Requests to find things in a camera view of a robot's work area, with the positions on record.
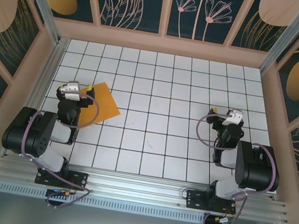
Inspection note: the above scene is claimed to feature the orange cloth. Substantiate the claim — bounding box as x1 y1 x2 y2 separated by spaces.
74 78 126 130

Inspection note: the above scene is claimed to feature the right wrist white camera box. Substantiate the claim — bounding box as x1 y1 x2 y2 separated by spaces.
222 107 245 128

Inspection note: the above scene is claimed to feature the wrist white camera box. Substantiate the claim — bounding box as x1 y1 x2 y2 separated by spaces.
58 79 83 102
222 107 245 128

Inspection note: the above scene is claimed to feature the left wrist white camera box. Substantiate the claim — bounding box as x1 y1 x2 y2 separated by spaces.
58 79 83 102

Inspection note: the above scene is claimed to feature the aluminium side rail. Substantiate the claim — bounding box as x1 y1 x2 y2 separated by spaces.
1 31 71 165

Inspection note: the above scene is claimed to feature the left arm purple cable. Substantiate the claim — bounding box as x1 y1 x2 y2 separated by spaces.
13 83 110 214

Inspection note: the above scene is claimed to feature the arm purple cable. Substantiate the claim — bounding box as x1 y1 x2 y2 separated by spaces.
13 83 110 214
179 110 287 224

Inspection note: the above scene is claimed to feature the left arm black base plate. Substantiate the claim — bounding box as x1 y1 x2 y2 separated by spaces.
34 163 90 193

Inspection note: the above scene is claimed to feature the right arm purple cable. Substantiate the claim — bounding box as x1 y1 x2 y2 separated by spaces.
179 110 287 224

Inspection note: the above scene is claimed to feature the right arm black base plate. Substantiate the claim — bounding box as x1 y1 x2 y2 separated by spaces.
184 189 239 217

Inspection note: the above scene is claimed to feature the long aluminium mounting rail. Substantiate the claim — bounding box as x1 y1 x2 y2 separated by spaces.
0 151 293 224

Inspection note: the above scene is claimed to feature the slotted grey cable duct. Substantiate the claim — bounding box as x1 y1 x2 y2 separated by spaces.
0 180 207 224

